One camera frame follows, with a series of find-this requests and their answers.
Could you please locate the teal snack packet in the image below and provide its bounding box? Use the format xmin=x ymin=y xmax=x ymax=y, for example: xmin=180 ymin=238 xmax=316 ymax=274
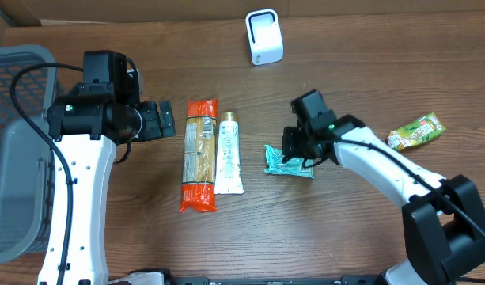
xmin=265 ymin=145 xmax=314 ymax=179

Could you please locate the orange spaghetti packet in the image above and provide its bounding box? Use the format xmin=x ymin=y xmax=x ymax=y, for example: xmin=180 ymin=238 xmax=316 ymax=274
xmin=180 ymin=99 xmax=218 ymax=212

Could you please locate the white tube gold cap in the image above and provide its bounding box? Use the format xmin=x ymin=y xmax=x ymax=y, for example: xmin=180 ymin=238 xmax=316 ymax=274
xmin=214 ymin=112 xmax=244 ymax=195

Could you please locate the green juice carton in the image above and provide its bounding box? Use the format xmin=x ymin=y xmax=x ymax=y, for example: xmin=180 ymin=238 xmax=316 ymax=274
xmin=386 ymin=112 xmax=446 ymax=151

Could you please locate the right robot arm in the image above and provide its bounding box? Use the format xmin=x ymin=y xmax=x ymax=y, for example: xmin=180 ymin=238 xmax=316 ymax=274
xmin=282 ymin=114 xmax=485 ymax=284

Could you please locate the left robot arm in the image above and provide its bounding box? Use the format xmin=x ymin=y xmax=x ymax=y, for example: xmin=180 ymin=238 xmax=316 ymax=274
xmin=37 ymin=94 xmax=175 ymax=284

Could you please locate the white barcode scanner stand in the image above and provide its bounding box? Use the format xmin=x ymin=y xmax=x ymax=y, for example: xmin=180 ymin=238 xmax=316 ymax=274
xmin=245 ymin=9 xmax=284 ymax=66

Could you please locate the grey plastic shopping basket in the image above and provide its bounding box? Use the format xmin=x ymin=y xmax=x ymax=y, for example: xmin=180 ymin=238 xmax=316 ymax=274
xmin=0 ymin=45 xmax=55 ymax=264

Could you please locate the cardboard back panel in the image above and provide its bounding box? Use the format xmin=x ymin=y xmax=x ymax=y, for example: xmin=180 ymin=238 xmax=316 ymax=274
xmin=0 ymin=0 xmax=485 ymax=25

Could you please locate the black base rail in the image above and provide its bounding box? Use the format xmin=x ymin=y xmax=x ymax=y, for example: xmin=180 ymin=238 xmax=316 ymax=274
xmin=166 ymin=275 xmax=388 ymax=285

